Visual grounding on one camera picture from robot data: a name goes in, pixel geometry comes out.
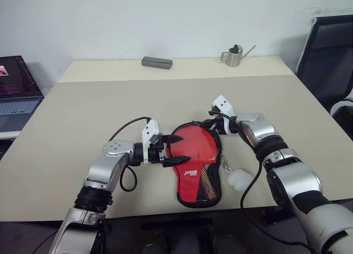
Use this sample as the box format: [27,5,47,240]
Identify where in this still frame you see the black office chair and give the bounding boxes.
[295,15,353,111]

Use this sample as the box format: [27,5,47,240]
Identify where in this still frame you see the white rounded chair part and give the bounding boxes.
[329,88,353,119]

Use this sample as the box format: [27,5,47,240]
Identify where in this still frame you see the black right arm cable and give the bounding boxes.
[208,106,320,254]

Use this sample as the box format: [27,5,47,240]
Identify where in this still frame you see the silver metal watering can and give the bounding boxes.
[220,44,257,68]

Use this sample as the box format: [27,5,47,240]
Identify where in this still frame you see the grey rectangular box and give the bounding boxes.
[141,56,173,70]

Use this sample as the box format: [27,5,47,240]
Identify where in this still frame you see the open dark laptop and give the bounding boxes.
[0,55,45,133]

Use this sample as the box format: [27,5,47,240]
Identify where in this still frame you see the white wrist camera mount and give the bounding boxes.
[141,118,164,165]
[211,95,235,135]

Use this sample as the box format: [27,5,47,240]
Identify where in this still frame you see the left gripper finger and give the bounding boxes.
[162,155,191,168]
[162,134,184,147]

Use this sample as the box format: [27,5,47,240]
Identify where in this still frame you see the dark rounded shape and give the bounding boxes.
[142,233,170,254]
[212,231,242,254]

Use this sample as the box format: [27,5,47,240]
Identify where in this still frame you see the white pompom keychain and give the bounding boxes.
[220,154,253,193]

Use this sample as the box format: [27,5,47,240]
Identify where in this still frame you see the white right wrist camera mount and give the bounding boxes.
[211,95,235,135]

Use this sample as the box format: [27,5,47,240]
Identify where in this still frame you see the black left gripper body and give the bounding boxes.
[148,139,169,165]

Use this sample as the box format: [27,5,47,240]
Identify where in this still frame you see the white side table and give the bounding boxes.
[0,131,22,140]

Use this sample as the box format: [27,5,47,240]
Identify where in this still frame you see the red black paddle case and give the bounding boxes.
[170,121,223,208]

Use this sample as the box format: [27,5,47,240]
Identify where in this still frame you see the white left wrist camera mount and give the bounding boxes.
[141,118,164,165]

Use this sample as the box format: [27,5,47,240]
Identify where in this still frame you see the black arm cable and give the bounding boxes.
[108,116,152,192]
[208,106,320,254]

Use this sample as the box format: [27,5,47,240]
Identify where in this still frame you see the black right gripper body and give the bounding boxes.
[208,114,226,135]

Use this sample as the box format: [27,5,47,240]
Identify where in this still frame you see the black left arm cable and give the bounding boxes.
[108,116,152,192]

